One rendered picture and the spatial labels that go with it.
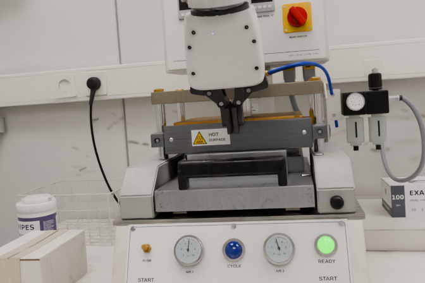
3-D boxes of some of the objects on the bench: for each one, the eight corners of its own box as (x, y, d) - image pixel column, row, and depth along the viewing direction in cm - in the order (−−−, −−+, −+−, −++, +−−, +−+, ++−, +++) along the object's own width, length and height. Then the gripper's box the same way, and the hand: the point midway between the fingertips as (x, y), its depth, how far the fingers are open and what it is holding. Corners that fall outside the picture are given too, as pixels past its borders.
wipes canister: (35, 254, 118) (30, 192, 117) (68, 254, 116) (62, 191, 115) (12, 267, 110) (6, 200, 109) (47, 268, 108) (42, 199, 107)
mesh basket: (65, 222, 149) (61, 179, 148) (147, 222, 142) (143, 177, 142) (18, 245, 127) (14, 195, 127) (112, 246, 121) (107, 193, 120)
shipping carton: (36, 271, 106) (33, 229, 105) (92, 271, 103) (88, 229, 102) (-23, 308, 88) (-28, 258, 87) (42, 311, 85) (37, 259, 84)
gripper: (277, -12, 65) (286, 116, 72) (167, 0, 67) (186, 123, 74) (277, -3, 58) (288, 138, 65) (155, 11, 61) (178, 144, 68)
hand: (232, 117), depth 69 cm, fingers closed
